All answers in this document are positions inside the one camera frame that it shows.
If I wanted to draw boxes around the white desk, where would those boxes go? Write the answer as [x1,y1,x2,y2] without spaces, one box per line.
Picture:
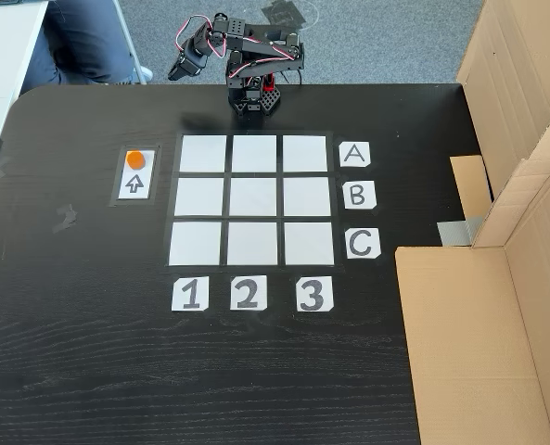
[0,0,48,130]

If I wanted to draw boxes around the paper sheet letter B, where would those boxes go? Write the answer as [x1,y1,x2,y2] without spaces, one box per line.
[342,180,377,210]

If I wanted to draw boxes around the white arrow paper sheet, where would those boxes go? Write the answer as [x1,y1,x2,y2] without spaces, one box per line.
[115,148,156,201]

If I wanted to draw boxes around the clear tape scraps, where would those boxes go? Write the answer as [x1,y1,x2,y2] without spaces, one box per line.
[51,203,79,233]

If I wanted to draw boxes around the grey tape strip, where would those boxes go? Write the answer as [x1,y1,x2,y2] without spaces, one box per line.
[436,215,484,247]

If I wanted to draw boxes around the paper sheet number 1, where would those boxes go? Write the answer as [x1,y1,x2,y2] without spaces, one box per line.
[171,276,210,312]

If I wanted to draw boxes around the paper sheet letter A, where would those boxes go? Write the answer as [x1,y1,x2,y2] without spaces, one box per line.
[339,142,372,168]

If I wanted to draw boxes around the paper sheet letter C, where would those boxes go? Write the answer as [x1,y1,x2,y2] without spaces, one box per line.
[345,228,382,261]

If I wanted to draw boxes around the black floor tape patch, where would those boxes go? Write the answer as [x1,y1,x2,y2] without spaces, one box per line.
[261,0,321,29]

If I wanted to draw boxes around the paper sheet number 3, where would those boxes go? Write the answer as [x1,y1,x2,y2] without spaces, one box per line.
[296,276,335,313]

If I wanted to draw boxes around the white desk leg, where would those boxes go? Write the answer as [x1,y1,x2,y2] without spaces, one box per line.
[110,0,148,84]

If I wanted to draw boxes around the white nine-square grid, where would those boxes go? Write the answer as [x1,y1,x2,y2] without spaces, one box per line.
[165,131,339,269]

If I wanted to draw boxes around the person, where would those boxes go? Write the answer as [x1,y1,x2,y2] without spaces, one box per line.
[21,0,155,87]

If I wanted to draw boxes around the paper sheet number 2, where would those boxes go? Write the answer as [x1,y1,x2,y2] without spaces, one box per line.
[229,274,269,312]

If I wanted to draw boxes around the brown cardboard box panel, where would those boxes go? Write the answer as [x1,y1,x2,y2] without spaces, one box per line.
[449,0,550,222]
[394,157,550,445]

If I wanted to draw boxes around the thin black cable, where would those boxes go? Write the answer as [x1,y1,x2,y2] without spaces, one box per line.
[274,64,303,87]

